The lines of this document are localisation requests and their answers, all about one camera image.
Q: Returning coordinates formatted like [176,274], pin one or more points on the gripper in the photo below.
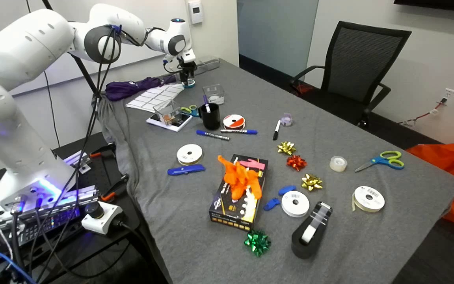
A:
[187,65]

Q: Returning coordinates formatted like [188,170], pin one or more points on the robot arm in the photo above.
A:
[22,51]

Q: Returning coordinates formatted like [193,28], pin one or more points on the clear plastic container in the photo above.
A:
[214,94]

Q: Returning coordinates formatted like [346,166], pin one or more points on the small blue tape roll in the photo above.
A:
[189,84]

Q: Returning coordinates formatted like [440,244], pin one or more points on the clear plastic tray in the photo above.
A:
[208,64]

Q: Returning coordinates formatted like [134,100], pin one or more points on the purple pen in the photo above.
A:
[206,103]

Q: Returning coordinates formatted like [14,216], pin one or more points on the small green blue scissors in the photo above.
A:
[190,111]

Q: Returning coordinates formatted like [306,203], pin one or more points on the white label sheet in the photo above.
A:
[154,98]

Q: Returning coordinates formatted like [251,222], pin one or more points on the clear plastic box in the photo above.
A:
[168,114]

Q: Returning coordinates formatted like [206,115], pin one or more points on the black cup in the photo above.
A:
[210,118]

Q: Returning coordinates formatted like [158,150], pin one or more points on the white-edged dark tablet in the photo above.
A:
[179,124]

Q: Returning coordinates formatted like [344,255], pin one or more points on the purple folded umbrella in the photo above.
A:
[132,87]

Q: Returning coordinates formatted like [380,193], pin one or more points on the blue marker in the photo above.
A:
[239,131]
[211,135]

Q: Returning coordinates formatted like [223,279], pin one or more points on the red ribbon spool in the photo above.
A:
[234,121]

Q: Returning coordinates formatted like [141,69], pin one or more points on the white thermostat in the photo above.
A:
[195,12]

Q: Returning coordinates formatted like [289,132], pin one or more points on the gold ribbon spool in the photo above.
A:
[190,154]

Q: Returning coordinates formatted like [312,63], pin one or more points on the blue utility knife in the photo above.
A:
[185,170]

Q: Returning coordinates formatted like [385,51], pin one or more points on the frosted glass panel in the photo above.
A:
[276,35]

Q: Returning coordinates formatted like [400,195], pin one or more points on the black marker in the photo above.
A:
[276,130]

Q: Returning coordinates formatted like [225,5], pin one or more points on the small purple tape roll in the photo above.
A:
[286,120]

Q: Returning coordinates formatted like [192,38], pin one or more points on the orange black clamp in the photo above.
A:
[103,150]
[114,189]

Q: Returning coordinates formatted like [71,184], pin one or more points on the orange glove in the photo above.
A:
[239,179]

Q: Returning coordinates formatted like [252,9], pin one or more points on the gold gift bow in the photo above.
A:
[286,148]
[311,182]

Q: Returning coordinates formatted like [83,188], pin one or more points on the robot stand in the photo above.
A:
[105,173]

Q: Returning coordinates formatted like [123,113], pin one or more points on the red gift bow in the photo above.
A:
[296,162]

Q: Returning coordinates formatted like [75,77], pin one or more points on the whiteboard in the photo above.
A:
[65,8]

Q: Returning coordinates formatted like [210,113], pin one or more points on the black glove box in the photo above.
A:
[231,211]

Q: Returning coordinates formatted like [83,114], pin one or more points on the white ribbon spool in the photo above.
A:
[295,203]

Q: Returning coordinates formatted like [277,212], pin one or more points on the emergency stop button box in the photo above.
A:
[101,221]

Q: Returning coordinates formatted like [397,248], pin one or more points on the black office chair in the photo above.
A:
[359,63]

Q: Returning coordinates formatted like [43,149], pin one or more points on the clear tape roll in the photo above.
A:
[338,164]

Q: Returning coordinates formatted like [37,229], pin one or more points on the green gift bow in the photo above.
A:
[257,242]

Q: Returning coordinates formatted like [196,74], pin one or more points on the control box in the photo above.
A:
[49,221]

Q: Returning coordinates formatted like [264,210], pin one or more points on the black tape dispenser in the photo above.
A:
[309,240]

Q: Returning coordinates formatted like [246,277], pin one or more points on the large blue green scissors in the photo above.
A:
[384,161]

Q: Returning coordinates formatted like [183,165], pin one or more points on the cream ribbon spool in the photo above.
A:
[369,198]

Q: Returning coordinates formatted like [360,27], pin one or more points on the grey table cloth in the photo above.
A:
[353,244]

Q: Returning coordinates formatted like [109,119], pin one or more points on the wall socket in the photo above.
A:
[451,94]

